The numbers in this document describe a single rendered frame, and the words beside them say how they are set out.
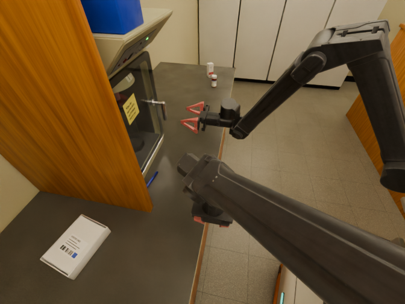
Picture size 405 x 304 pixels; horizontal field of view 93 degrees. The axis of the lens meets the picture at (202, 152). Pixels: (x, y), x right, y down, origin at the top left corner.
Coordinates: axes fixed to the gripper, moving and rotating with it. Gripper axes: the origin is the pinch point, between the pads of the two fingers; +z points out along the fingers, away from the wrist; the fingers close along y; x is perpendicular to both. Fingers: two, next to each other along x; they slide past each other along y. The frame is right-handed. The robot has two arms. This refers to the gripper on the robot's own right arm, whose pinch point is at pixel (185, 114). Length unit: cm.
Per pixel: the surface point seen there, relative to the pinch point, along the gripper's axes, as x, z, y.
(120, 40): -34.7, 5.0, 26.0
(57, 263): 18, 26, 57
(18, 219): 23, 53, 46
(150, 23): -34.8, 4.4, 11.7
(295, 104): 115, -115, -225
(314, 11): 5, -110, -284
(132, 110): -9.8, 14.0, 14.8
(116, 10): -39.2, 5.5, 23.8
